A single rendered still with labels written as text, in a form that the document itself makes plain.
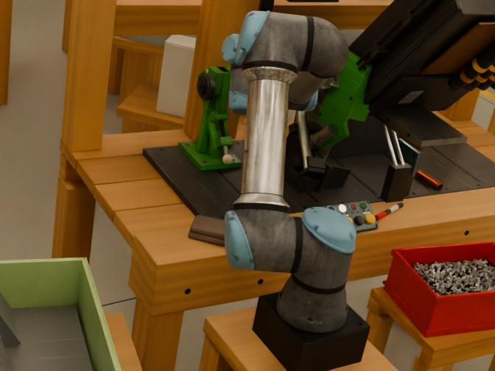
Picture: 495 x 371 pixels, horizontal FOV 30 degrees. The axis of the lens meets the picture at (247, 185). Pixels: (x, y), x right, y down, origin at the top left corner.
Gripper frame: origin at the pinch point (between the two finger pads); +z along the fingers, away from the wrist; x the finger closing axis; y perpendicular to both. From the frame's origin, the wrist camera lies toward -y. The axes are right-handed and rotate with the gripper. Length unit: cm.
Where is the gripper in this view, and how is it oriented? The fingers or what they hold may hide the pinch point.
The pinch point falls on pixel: (328, 79)
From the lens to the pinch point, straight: 255.1
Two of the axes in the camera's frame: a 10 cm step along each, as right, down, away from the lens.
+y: 6.1, -2.7, -7.5
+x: -0.6, -9.5, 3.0
